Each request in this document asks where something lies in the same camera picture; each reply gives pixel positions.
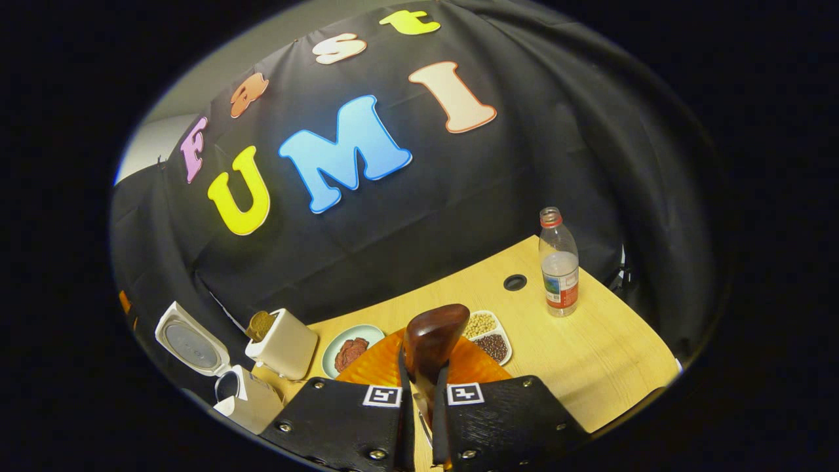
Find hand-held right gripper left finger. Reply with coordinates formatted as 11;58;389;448
259;328;418;472

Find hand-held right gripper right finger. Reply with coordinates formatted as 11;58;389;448
429;338;591;472

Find white rice cooker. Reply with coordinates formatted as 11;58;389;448
154;301;285;435

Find dark wooden spoon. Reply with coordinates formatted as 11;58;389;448
401;303;472;469

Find dark red beans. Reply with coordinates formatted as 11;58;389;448
473;333;509;363

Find pale green plate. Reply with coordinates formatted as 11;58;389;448
321;323;387;380

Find white toaster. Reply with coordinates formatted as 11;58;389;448
244;307;320;382

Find white divided grain dish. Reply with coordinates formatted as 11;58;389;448
459;309;514;367

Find yellow soybeans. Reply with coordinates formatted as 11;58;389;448
463;313;498;340

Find brown bread slice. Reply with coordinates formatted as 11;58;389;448
246;310;278;342

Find clear plastic water bottle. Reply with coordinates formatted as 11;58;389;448
537;206;581;319

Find black backdrop cloth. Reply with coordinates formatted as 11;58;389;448
110;0;728;395

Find white power cable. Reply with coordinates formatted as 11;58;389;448
208;290;247;329

